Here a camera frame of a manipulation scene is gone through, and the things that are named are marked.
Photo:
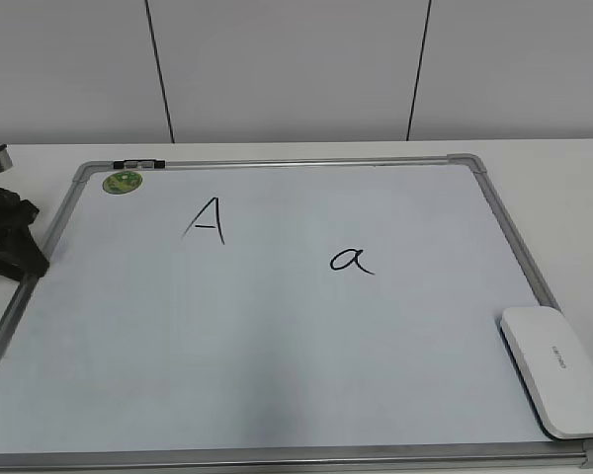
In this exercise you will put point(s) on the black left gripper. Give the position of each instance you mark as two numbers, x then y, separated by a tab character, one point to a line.
20	255

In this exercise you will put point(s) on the white board with aluminium frame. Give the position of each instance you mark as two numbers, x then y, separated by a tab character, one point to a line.
278	315

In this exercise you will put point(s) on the white plastic board eraser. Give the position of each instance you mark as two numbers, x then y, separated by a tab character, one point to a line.
557	371

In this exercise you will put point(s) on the round green magnet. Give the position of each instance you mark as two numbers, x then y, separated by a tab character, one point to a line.
122	183

